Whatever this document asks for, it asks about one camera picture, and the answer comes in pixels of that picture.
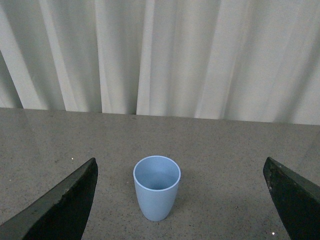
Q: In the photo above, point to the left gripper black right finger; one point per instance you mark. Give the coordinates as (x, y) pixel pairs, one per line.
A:
(296, 199)

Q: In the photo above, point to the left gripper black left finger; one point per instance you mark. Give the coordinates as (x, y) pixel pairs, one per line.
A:
(61, 213)

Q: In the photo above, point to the light blue plastic cup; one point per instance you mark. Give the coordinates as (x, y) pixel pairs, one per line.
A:
(156, 181)

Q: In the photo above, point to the white pleated curtain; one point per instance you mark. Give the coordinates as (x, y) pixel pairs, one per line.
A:
(248, 60)

